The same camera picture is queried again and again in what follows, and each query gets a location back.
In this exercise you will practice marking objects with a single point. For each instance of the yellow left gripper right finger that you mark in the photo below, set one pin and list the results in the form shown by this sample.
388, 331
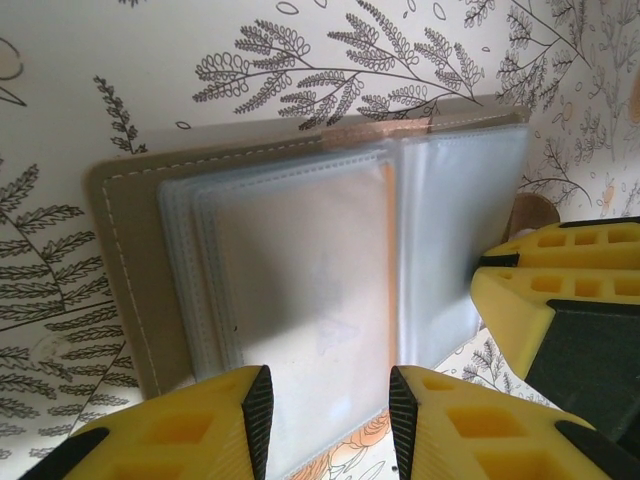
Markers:
490, 440

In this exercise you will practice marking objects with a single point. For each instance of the beige card holder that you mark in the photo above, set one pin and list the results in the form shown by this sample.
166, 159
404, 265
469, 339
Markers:
135, 225

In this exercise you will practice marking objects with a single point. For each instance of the floral print tablecloth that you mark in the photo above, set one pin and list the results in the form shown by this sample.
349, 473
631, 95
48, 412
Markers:
150, 60

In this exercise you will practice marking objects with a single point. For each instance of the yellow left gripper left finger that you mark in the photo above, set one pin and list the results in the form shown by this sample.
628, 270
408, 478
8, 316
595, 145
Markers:
175, 440

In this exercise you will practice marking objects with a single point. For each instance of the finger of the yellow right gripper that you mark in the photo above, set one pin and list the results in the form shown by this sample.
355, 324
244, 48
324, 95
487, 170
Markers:
590, 250
515, 315

